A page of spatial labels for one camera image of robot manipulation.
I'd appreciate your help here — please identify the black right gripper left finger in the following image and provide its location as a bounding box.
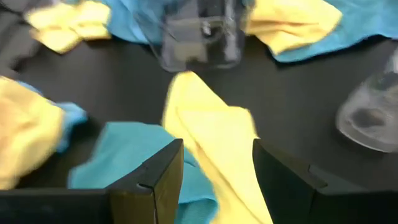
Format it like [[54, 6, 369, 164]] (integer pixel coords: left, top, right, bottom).
[[0, 138, 185, 224]]

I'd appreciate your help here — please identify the clear spray bottle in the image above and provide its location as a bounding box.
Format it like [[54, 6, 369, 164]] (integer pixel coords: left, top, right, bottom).
[[335, 46, 398, 154]]

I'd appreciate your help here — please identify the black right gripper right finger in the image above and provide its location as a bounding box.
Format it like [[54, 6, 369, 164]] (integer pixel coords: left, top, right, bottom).
[[252, 138, 398, 224]]

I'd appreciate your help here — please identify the teal microfiber towel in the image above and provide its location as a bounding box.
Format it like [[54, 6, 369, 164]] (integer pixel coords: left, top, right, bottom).
[[273, 0, 398, 63], [67, 121, 218, 224]]

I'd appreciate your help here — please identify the clear plastic basket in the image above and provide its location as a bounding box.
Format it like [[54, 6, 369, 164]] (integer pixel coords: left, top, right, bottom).
[[141, 0, 247, 73]]

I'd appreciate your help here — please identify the yellow microfiber towel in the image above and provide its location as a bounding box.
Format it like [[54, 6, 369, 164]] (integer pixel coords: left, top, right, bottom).
[[244, 0, 343, 56], [0, 76, 65, 190], [161, 70, 274, 224], [24, 0, 112, 54]]

